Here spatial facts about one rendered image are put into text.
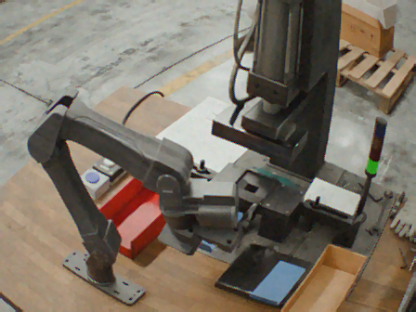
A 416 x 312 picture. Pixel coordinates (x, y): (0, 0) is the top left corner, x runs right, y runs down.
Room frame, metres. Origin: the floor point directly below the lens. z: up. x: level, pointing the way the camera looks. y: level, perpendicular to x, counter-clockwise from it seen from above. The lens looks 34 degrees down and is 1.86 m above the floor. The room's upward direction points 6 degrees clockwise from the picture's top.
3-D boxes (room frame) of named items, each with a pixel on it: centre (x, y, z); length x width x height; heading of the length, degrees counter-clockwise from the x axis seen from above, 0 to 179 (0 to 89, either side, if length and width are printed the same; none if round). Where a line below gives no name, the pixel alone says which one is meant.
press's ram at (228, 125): (1.26, -0.13, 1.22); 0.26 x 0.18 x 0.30; 154
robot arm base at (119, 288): (0.90, 0.20, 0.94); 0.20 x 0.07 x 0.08; 64
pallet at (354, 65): (4.28, -1.11, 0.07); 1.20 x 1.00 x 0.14; 148
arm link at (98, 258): (0.90, 0.19, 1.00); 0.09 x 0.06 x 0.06; 175
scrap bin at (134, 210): (1.13, 0.14, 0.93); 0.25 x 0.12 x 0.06; 154
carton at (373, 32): (4.56, -1.24, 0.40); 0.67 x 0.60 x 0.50; 146
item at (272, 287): (0.93, -0.18, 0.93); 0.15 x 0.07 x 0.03; 154
